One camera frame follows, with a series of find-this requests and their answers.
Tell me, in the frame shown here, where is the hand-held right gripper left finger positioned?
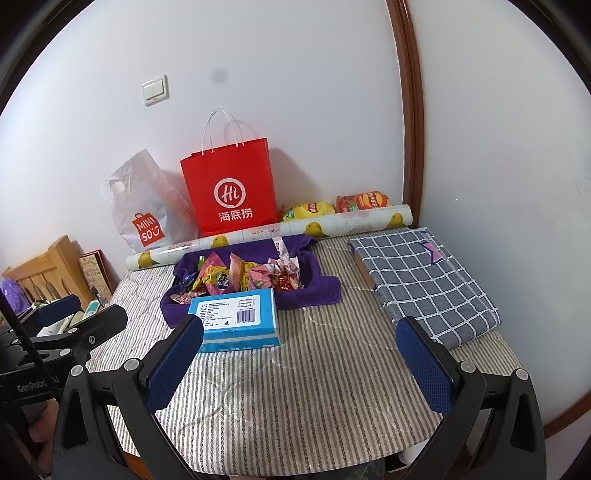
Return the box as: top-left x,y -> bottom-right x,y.
51,314 -> 206,480

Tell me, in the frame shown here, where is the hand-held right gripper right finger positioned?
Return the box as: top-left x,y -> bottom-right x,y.
396,316 -> 548,480

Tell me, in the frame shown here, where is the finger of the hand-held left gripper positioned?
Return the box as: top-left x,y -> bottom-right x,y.
0,294 -> 83,340
25,304 -> 129,367

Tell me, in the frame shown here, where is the pile of assorted snacks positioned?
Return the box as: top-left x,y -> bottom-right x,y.
170,236 -> 303,305

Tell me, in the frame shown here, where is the purple towel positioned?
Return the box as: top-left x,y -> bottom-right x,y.
160,234 -> 342,329

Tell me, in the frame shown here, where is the person's left hand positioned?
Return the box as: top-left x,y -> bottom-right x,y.
18,399 -> 60,457

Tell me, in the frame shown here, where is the green white tube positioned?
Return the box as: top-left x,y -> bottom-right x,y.
69,300 -> 102,330

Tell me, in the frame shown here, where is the white dotted cloth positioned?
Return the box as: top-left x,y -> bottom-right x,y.
28,300 -> 75,337

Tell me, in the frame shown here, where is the wooden headboard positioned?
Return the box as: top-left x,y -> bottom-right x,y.
2,235 -> 93,308

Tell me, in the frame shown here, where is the patterned flat box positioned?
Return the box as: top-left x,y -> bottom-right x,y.
78,249 -> 116,305

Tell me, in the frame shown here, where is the purple fluffy thing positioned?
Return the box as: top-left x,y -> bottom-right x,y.
0,279 -> 26,315

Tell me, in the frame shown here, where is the blue tissue box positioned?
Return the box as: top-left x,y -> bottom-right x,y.
187,288 -> 282,354

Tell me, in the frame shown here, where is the grey checked folded cloth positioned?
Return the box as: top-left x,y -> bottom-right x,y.
347,228 -> 503,350

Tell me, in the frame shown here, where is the striped bed sheet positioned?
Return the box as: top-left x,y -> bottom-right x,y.
85,226 -> 525,474

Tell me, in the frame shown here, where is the white plastic bag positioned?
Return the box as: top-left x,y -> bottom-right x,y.
100,148 -> 199,254

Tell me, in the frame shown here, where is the brown baseboard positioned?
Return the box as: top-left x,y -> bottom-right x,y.
542,401 -> 589,437

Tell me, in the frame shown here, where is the printed paper roll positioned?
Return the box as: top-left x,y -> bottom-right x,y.
126,204 -> 411,269

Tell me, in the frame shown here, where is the red chip bag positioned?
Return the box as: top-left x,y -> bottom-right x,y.
335,191 -> 392,214

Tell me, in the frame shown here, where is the red paper bag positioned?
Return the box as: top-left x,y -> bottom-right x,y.
180,107 -> 279,236

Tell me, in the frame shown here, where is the yellow chip bag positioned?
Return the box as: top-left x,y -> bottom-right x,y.
281,202 -> 337,222

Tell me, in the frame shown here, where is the white light switch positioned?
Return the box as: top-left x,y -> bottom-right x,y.
141,75 -> 169,103

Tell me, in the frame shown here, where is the brown wooden door frame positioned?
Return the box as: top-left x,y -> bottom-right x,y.
387,0 -> 426,229

